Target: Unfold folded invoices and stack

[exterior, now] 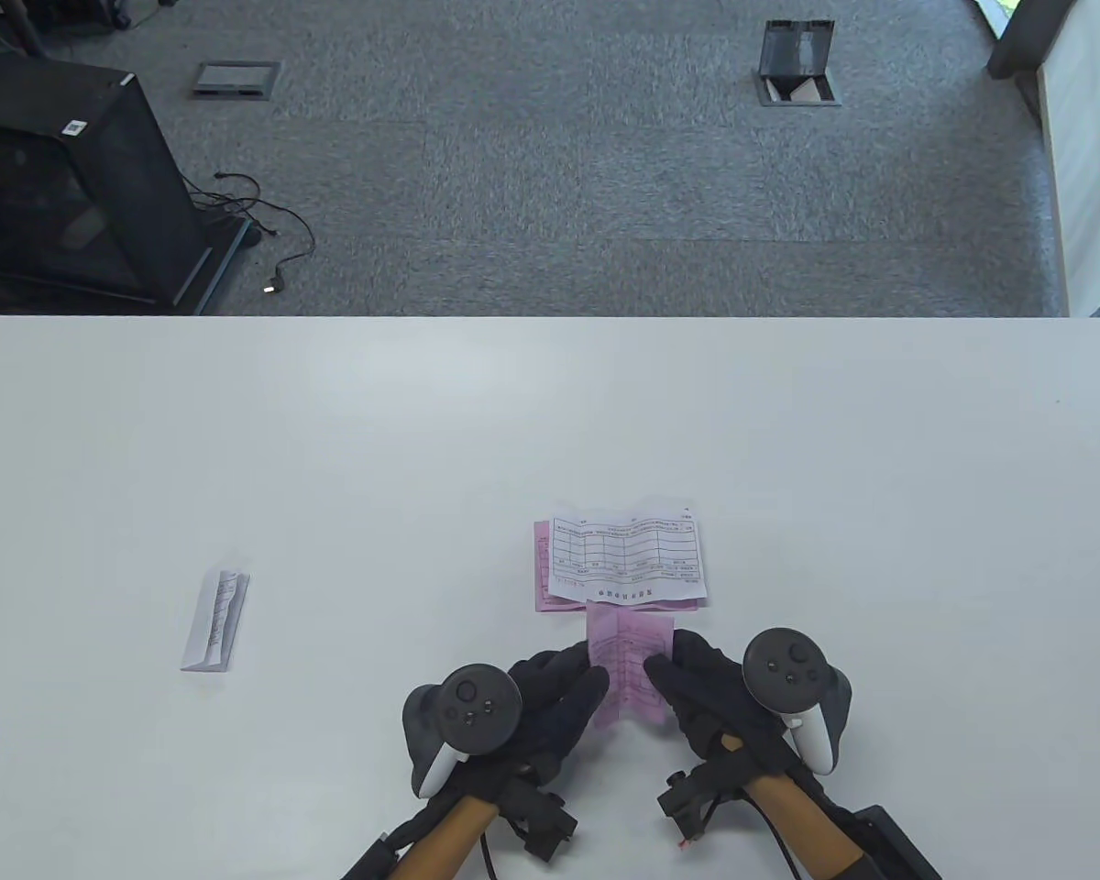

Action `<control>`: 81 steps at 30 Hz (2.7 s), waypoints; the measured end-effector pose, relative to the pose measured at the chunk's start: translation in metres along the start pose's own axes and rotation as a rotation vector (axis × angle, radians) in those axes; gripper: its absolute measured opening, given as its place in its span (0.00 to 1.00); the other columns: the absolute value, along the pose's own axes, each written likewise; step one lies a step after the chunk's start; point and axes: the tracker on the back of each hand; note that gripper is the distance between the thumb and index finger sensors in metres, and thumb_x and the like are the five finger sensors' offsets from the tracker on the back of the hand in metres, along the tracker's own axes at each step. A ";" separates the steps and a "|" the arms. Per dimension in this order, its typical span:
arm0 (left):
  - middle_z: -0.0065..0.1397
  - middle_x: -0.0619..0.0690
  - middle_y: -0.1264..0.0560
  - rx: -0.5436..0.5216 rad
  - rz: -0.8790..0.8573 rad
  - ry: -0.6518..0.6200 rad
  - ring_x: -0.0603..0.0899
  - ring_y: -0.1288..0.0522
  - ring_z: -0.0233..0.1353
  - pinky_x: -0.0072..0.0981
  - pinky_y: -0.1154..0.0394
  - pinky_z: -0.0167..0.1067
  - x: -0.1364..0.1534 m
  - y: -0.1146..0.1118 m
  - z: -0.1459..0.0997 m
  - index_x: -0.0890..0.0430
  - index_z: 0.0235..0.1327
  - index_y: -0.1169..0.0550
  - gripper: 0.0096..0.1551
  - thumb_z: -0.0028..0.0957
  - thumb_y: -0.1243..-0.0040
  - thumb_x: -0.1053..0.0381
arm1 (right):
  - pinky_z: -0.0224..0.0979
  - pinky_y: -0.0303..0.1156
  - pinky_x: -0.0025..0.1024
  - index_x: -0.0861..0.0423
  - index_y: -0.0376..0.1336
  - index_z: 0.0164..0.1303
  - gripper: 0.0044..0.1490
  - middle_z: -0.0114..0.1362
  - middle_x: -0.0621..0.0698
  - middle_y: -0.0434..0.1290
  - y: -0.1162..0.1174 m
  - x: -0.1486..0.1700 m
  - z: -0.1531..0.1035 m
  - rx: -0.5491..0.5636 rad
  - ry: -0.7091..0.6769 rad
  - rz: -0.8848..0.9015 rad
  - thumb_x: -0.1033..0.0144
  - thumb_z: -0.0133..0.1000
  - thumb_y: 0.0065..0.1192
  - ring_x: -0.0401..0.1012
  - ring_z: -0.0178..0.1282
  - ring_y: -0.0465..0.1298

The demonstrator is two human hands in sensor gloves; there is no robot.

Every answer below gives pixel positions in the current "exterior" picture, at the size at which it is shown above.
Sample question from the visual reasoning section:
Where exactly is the person's left hand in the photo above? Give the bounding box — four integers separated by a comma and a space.
458, 640, 611, 800

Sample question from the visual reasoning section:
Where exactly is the person's right hand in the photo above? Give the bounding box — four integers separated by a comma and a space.
643, 628, 831, 789

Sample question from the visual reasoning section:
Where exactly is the pink invoice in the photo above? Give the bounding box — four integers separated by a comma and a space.
586, 610, 677, 732
533, 520, 707, 614

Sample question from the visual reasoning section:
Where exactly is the white invoice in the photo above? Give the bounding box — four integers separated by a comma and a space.
550, 500, 710, 608
180, 567, 251, 673

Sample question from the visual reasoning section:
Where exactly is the person's left forearm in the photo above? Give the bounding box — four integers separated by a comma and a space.
387, 793, 501, 880

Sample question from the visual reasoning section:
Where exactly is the person's right forearm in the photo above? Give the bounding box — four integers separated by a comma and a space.
717, 733, 867, 880

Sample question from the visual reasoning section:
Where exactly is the gray left hand controller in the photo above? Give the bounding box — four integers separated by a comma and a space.
401, 665, 524, 800

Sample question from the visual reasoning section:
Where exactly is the gray hand controller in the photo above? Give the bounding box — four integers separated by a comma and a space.
401, 665, 524, 800
741, 627, 853, 776

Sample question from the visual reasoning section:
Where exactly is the gray right hand controller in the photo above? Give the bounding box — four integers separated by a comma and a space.
741, 627, 853, 776

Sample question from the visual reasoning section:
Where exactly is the open gray floor box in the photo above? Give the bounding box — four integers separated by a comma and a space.
753, 20, 842, 109

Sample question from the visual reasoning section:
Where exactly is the white partition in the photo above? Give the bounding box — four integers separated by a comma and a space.
1036, 0, 1100, 318

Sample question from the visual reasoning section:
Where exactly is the closed gray floor box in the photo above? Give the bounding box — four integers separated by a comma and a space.
190, 60, 282, 100

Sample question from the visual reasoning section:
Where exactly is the black cabinet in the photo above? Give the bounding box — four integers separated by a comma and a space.
0, 44, 253, 315

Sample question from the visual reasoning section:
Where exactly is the dark pillar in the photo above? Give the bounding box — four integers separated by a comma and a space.
986, 0, 1064, 82

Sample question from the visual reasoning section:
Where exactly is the black furniture leg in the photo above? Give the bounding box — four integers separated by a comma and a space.
0, 0, 47, 58

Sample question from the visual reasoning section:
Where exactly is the black left glove cable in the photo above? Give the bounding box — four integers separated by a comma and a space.
478, 784, 580, 880

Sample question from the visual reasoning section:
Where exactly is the black floor cable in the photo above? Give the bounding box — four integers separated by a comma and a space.
183, 171, 317, 296

